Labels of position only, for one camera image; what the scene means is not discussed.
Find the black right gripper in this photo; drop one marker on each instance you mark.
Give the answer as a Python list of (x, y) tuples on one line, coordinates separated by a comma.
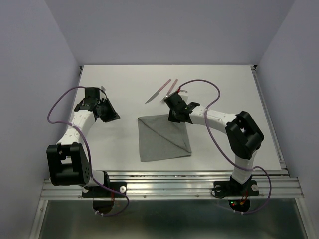
[(172, 118)]

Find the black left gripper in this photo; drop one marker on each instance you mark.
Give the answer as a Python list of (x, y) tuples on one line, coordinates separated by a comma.
[(112, 115)]

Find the grey cloth napkin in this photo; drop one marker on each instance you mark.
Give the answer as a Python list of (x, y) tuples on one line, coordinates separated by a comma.
[(160, 139)]

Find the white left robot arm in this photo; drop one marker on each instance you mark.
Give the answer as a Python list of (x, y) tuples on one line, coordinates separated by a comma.
[(69, 160)]

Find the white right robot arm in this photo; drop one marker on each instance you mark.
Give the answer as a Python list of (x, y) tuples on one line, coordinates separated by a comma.
[(243, 134)]

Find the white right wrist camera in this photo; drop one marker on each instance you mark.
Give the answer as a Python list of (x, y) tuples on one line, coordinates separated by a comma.
[(184, 95)]

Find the pink handled knife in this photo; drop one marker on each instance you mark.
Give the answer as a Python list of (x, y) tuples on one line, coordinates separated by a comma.
[(158, 91)]

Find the pink handled fork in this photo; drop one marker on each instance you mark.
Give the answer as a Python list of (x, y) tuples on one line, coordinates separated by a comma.
[(170, 90)]

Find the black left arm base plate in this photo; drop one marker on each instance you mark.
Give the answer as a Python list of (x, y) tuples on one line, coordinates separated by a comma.
[(99, 192)]

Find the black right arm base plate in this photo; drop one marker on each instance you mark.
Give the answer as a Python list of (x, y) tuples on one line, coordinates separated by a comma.
[(231, 188)]

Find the aluminium mounting rail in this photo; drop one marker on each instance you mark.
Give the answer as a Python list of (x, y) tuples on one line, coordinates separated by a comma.
[(187, 185)]

